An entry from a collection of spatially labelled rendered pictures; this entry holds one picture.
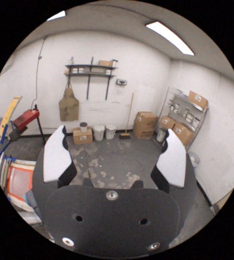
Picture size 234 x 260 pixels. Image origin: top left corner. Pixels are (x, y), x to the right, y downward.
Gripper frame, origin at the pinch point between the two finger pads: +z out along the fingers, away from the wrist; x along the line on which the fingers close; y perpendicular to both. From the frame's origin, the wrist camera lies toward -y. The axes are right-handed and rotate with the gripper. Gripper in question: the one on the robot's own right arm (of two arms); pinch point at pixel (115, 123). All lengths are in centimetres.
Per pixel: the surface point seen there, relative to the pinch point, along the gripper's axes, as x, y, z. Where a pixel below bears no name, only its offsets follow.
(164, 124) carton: 135, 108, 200
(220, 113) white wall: 238, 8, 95
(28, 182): -82, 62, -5
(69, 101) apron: -116, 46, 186
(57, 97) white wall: -146, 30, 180
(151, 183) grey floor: 80, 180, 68
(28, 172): -88, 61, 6
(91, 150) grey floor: -61, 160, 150
